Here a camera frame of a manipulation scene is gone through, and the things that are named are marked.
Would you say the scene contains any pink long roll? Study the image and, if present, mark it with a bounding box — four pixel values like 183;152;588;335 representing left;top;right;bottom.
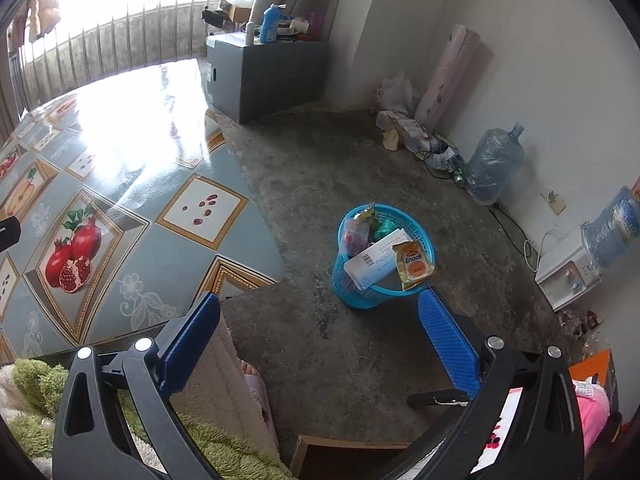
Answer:
416;24;482;126

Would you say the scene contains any white cable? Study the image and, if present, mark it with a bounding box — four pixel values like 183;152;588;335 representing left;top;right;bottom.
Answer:
522;230;558;268

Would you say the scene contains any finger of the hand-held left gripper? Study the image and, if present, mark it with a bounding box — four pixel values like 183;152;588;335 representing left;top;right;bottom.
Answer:
0;216;23;252

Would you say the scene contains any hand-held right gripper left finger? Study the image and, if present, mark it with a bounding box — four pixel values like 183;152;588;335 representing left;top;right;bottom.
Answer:
50;291;223;480

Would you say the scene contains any fruit-print tablecloth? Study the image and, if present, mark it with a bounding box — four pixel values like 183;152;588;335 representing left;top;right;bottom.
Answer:
0;57;288;356

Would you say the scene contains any pink slipper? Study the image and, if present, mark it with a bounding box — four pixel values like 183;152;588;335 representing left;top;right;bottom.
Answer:
240;360;276;441

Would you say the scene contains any green white fuzzy robe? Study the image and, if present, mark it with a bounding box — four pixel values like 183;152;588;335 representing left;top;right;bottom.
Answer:
0;330;296;480

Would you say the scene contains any white seed-print cloth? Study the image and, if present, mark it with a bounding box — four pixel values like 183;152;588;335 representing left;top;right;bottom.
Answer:
470;385;526;473

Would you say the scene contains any large blue water jug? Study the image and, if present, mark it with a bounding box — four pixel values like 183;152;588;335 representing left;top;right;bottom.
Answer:
462;121;526;206

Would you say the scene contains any blue dispenser water jug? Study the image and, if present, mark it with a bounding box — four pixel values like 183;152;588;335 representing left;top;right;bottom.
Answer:
582;185;640;268

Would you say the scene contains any pile of floor wrappers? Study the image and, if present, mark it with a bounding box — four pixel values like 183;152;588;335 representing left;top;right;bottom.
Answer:
376;110;458;171

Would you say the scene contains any white plastic bag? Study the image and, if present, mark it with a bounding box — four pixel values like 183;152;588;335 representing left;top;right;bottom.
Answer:
371;71;421;113

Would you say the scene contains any blue spray bottle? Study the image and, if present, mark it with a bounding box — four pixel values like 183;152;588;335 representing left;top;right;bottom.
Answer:
260;4;281;43

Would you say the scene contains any pink cloth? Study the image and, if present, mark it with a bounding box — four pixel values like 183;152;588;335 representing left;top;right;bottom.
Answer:
572;380;613;461

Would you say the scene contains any white medicine box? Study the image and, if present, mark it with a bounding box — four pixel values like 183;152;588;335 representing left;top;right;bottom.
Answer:
344;228;423;291

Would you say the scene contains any blue plastic basket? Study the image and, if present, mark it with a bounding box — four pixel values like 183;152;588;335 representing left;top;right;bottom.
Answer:
332;203;437;310

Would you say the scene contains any orange box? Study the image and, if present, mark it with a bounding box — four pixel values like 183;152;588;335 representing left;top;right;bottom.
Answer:
567;349;616;411

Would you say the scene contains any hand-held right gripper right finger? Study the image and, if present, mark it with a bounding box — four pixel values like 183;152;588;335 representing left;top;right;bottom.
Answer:
372;287;586;480

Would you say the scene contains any dark red plastic bag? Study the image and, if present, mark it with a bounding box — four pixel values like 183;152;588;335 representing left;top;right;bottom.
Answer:
557;310;601;336

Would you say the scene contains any wall socket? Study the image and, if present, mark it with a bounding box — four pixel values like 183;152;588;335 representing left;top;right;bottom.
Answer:
542;189;567;215

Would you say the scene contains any yellow snack packet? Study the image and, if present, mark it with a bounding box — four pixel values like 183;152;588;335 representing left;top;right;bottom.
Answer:
392;241;436;292

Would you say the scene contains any white water dispenser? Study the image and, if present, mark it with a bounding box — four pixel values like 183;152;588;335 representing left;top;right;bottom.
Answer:
535;225;603;311

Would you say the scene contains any black cable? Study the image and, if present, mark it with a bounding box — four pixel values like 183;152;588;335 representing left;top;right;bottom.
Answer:
487;202;538;261

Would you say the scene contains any hanging beige jacket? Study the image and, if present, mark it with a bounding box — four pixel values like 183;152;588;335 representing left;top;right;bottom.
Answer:
27;0;63;43

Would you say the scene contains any grey cabinet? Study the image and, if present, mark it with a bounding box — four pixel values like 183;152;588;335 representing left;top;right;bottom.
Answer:
206;35;331;124

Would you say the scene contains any window railing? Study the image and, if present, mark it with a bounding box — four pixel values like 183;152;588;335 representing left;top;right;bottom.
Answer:
10;0;211;106

